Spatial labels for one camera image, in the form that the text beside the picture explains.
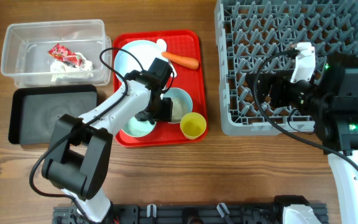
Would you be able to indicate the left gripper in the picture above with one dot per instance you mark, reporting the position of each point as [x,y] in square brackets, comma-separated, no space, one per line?
[167,116]

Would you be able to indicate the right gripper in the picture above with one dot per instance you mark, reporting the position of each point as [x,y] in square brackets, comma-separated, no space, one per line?
[279,81]

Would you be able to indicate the white rice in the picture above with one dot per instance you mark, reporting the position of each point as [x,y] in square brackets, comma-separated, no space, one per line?
[179,109]

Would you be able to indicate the light blue bowl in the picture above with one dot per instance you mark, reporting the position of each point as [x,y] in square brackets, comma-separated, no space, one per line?
[180,93]

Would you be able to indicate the mint green bowl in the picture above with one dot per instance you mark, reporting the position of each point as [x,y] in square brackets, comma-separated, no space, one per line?
[138,129]

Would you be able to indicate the yellow plastic cup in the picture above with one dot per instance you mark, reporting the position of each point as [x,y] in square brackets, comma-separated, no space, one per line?
[193,125]

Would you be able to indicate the orange carrot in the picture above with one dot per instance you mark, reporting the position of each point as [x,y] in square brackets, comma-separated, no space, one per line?
[187,62]

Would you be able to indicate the white tissue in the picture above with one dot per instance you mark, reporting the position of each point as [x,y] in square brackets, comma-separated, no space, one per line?
[61,70]

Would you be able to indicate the red snack wrapper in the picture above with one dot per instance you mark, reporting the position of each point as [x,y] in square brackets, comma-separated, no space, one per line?
[65,55]

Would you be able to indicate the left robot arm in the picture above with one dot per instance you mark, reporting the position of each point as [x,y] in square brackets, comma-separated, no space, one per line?
[78,155]

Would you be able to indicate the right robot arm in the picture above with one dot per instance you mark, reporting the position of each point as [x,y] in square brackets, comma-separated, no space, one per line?
[333,105]

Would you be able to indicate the grey dishwasher rack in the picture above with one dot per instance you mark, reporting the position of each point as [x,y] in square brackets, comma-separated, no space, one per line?
[251,35]

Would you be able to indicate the clear plastic waste bin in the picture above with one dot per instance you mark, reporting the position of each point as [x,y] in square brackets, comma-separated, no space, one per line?
[25,55]

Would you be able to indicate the black waste tray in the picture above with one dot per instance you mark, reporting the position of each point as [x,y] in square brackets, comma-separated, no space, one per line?
[35,110]

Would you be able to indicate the large light blue plate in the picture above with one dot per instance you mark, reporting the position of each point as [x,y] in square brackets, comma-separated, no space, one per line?
[144,51]

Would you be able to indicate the white plastic spoon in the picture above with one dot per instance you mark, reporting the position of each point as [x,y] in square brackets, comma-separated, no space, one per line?
[163,45]

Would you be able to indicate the red serving tray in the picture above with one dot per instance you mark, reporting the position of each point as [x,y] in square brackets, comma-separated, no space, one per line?
[181,42]

